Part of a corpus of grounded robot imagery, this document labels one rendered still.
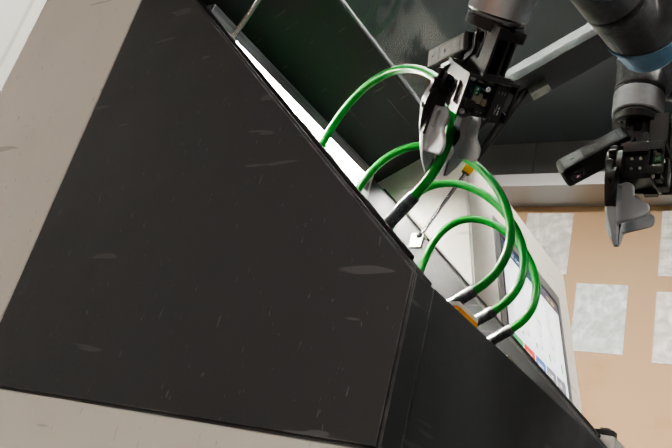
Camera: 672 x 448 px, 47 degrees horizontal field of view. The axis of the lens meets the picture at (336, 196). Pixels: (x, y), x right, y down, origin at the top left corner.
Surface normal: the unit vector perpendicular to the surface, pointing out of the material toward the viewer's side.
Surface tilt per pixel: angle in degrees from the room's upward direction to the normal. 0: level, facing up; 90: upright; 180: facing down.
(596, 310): 90
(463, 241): 90
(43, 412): 90
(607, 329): 90
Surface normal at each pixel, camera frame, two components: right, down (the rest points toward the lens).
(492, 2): -0.46, 0.20
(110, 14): -0.51, -0.48
